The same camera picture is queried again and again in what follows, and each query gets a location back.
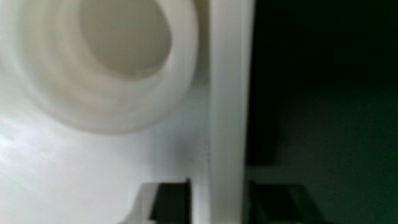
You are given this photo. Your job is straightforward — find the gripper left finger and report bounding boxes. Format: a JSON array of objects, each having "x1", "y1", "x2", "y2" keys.
[{"x1": 121, "y1": 181, "x2": 192, "y2": 224}]

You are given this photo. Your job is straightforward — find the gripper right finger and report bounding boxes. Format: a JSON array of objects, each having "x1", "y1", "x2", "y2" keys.
[{"x1": 249, "y1": 182, "x2": 324, "y2": 224}]

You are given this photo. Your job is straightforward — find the white square tabletop part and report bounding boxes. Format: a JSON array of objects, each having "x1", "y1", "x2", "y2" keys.
[{"x1": 0, "y1": 0, "x2": 254, "y2": 224}]

